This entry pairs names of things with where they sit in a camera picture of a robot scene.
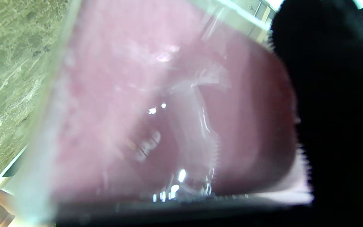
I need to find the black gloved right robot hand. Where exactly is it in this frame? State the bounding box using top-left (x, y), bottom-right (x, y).
top-left (55, 0), bottom-right (363, 227)

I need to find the clear square bottle pink seasoning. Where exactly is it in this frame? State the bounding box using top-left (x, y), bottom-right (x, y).
top-left (11, 0), bottom-right (314, 221)

